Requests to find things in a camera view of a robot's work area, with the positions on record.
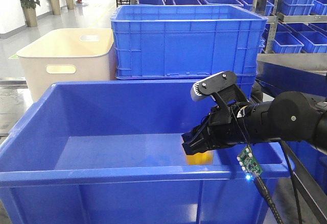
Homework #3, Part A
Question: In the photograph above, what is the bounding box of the blue target bin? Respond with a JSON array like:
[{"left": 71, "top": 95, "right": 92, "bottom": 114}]
[{"left": 0, "top": 79, "right": 295, "bottom": 224}]

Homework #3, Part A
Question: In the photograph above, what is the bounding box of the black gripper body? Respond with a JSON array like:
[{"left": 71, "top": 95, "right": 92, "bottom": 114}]
[{"left": 204, "top": 103, "right": 250, "bottom": 149}]

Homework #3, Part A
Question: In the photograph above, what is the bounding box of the green circuit board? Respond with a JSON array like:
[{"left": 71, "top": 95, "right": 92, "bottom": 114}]
[{"left": 237, "top": 145, "right": 263, "bottom": 177}]

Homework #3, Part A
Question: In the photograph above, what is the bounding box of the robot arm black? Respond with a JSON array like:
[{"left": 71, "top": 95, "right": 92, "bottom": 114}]
[{"left": 182, "top": 91, "right": 326, "bottom": 155}]

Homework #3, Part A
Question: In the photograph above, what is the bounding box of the cream plastic bin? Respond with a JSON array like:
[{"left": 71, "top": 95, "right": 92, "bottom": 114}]
[{"left": 16, "top": 28, "right": 116, "bottom": 102}]

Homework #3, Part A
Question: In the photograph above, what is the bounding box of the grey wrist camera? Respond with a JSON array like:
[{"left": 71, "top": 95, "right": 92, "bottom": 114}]
[{"left": 190, "top": 71, "right": 238, "bottom": 102}]

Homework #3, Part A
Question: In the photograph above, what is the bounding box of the yellow studded toy brick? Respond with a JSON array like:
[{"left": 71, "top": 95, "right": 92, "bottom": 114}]
[{"left": 185, "top": 151, "right": 213, "bottom": 165}]

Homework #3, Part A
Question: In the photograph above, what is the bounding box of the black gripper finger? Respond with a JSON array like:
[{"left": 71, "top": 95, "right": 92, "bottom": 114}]
[
  {"left": 182, "top": 140, "right": 212, "bottom": 155},
  {"left": 182, "top": 124, "right": 210, "bottom": 142}
]

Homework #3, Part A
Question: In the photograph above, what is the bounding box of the potted plant left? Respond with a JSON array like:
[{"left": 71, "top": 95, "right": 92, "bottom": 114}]
[{"left": 20, "top": 0, "right": 40, "bottom": 27}]

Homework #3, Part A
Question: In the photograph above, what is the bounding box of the large blue crate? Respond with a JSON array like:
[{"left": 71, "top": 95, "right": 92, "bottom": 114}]
[{"left": 111, "top": 5, "right": 267, "bottom": 95}]

